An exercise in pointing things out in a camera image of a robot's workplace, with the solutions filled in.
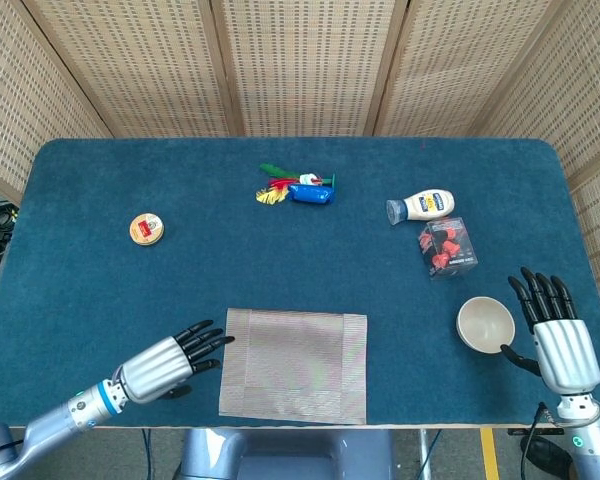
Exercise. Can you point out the grey metal table leg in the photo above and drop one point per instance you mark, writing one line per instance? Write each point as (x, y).
(422, 455)

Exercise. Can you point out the woven folding screen panel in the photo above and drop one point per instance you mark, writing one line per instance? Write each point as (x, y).
(30, 100)
(145, 65)
(305, 65)
(590, 125)
(460, 65)

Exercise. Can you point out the round tin with yellow lid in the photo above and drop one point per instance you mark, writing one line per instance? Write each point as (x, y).
(146, 229)

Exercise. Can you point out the right silver-black robot hand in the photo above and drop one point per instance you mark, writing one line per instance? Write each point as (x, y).
(567, 355)

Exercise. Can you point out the left silver-black robot hand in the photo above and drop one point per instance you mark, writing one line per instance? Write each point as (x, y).
(155, 367)

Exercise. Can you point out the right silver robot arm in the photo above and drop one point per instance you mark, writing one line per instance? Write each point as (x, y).
(590, 445)

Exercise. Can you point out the grey-blue robot torso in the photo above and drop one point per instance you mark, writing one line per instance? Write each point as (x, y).
(290, 455)

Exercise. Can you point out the clear box with black-red items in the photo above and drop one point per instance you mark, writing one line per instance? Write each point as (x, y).
(450, 250)

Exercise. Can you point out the beige bowl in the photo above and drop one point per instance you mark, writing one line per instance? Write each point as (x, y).
(482, 325)

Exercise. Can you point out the mayonnaise squeeze bottle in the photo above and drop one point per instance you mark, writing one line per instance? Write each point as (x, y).
(427, 205)

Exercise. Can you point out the colourful feather shuttlecock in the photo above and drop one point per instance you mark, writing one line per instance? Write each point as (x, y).
(269, 196)

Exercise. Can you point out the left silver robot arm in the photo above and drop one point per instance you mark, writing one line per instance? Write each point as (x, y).
(55, 417)

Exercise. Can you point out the blue table cover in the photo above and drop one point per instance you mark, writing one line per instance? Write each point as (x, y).
(330, 260)

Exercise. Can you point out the grey-beige woven placemat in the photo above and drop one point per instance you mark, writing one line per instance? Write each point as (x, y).
(295, 365)

